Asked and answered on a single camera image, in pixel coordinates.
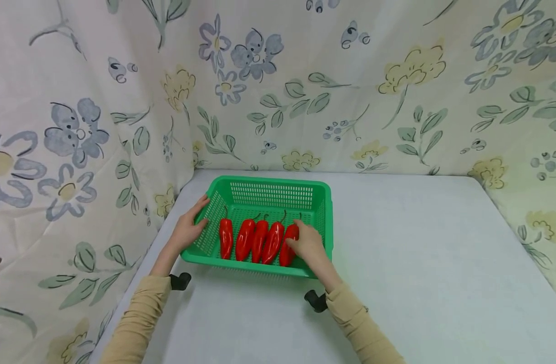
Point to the person's left hand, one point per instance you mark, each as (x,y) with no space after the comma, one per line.
(185,231)

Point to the person's right hand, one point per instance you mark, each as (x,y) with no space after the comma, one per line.
(310,244)

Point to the person's right index finger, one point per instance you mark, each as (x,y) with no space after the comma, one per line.
(300,225)

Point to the person's right thumb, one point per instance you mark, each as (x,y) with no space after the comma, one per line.
(292,243)

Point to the person's left fingers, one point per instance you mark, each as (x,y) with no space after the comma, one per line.
(200,204)

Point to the person's left thumb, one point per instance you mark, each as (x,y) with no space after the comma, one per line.
(201,225)

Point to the red pepper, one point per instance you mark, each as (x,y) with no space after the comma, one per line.
(259,242)
(245,241)
(273,243)
(287,256)
(226,239)

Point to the green plastic basket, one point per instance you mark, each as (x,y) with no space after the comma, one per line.
(325,212)

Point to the person's left forearm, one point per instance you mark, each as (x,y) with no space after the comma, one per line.
(139,318)

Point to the person's right forearm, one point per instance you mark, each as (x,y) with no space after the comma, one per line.
(355,318)

